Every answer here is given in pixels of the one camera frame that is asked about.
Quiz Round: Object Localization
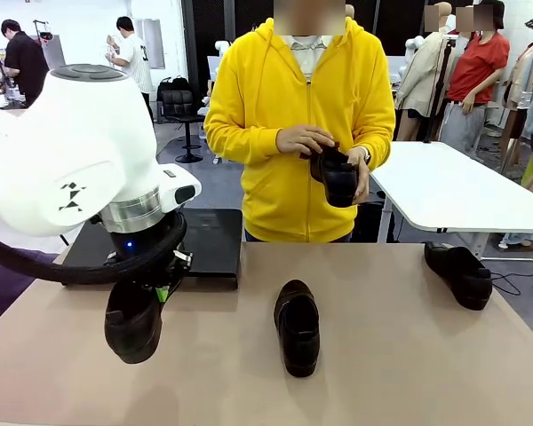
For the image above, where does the white table with legs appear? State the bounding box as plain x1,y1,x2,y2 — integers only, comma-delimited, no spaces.
368,140,533,280

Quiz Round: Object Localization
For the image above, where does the black backpack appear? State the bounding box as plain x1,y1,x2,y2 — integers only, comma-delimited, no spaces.
157,75,192,94

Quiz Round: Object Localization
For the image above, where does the black leather loafer shoe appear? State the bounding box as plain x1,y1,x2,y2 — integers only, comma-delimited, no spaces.
424,241,494,312
309,144,361,209
103,283,164,366
273,279,322,379

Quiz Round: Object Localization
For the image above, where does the mannequin in beige jacket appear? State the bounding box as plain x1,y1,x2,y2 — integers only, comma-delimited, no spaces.
391,2,457,143

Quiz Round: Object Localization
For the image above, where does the black bar stool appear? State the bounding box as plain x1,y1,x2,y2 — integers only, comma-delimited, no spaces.
159,90,209,164

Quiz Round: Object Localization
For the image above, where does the person's right forearm yellow sleeve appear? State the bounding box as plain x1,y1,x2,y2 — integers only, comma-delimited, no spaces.
203,113,282,168

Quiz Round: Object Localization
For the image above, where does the person's left hand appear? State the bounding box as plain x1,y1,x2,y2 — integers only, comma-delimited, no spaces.
346,146,373,206

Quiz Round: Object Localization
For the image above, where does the person in yellow hoodie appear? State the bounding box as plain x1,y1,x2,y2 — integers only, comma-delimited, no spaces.
203,17,397,244

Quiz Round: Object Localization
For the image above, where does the black floor cable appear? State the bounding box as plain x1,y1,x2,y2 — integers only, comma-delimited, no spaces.
488,270,533,296

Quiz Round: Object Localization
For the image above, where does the grey wall cabinet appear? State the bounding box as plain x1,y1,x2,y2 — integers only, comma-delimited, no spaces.
135,18,166,70

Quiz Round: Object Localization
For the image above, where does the person's left forearm yellow sleeve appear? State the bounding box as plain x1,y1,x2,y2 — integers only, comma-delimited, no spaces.
364,110,397,172

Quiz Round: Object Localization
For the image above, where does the grey board with red sign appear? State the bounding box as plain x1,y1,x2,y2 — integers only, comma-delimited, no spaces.
35,30,68,70

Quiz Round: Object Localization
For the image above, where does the person's right hand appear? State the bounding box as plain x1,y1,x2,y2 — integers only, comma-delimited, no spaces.
275,124,338,157

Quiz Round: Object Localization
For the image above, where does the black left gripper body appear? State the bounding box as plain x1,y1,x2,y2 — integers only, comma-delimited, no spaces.
109,216,193,289

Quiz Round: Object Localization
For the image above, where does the man in black clothes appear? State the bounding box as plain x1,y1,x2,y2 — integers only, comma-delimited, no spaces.
0,18,50,107

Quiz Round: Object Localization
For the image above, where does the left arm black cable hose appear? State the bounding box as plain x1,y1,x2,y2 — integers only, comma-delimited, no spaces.
0,211,188,288

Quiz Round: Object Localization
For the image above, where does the person in white shirt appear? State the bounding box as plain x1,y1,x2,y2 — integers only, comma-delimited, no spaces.
106,16,155,112

